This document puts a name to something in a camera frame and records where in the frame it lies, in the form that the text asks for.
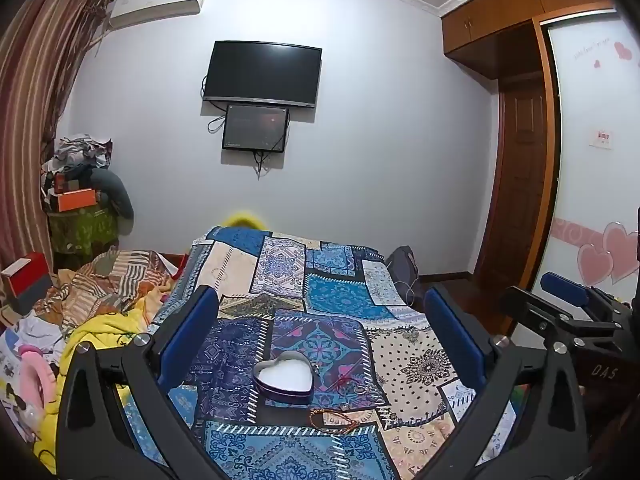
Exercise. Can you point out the orange striped blanket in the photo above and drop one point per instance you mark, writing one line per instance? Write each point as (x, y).
(105, 280)

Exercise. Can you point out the grey backpack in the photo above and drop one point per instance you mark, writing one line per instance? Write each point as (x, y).
(402, 262)

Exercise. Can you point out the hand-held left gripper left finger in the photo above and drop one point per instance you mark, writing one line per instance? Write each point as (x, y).
(192, 330)

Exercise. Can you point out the red and white sticker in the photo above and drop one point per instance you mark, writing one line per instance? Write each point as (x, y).
(602, 137)

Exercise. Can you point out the heart-shaped purple tin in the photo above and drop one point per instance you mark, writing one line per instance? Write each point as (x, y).
(285, 377)

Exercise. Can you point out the black wall television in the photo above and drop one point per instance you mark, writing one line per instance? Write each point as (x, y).
(262, 72)

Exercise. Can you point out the white sliding door pink hearts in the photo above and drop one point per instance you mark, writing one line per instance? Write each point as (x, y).
(595, 200)

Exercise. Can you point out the blue patchwork blanket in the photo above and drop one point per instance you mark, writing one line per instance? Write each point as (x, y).
(320, 340)

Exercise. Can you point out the red box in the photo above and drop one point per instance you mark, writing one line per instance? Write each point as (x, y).
(27, 277)

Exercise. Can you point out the orange box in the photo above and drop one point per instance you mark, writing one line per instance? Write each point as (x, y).
(75, 200)

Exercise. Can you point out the yellow blanket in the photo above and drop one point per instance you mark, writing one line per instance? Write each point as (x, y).
(100, 335)

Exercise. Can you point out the brown wooden door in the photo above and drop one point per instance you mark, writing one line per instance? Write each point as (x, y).
(520, 175)

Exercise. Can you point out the wooden wardrobe cabinet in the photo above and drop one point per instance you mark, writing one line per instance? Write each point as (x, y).
(500, 15)

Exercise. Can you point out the white cartoon print sheet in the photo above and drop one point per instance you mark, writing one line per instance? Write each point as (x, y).
(12, 360)

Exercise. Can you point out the pile of clothes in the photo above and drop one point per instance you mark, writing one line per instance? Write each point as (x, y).
(80, 152)

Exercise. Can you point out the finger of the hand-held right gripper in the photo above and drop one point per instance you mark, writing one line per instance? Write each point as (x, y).
(530, 307)
(565, 287)

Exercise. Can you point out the small black wall monitor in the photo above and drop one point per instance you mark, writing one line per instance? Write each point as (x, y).
(255, 127)

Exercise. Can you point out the white air conditioner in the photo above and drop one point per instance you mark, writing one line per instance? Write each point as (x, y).
(157, 5)

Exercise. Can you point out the brown striped curtain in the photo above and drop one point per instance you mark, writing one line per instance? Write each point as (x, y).
(35, 110)

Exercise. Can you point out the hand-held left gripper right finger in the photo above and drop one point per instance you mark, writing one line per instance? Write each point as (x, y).
(452, 330)

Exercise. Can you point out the grey cushion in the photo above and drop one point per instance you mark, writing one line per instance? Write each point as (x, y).
(117, 195)

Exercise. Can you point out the yellow plush object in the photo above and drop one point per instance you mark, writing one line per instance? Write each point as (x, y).
(243, 220)

